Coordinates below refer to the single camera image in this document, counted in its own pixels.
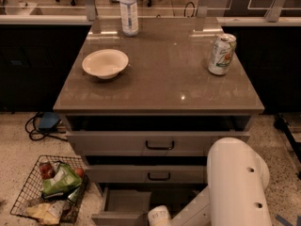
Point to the grey middle drawer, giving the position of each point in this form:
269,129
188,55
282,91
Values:
147,174

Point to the white green soda can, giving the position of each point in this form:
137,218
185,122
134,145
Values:
222,54

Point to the grey drawer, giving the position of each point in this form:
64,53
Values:
125,207
147,143
147,174

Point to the grey bottom drawer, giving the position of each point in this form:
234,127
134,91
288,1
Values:
125,207

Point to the clear plastic water bottle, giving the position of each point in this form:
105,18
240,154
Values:
129,18

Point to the white bowl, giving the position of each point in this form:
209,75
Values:
106,63

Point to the red apple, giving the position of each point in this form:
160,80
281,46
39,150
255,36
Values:
79,172

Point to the black stand base right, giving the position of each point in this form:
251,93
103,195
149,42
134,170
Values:
290,125

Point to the blue foot pedal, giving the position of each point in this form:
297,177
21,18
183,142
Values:
49,122

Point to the green chip bag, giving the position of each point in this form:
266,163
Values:
64,180

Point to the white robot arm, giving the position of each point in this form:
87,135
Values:
237,177

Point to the red snack packet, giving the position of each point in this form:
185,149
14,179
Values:
46,171

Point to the black wire basket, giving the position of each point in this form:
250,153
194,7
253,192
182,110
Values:
31,195

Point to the yellow snack bag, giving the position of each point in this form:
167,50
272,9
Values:
48,213

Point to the grey drawer cabinet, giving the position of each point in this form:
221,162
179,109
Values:
166,86

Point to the grey top drawer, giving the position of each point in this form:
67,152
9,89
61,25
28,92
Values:
147,143

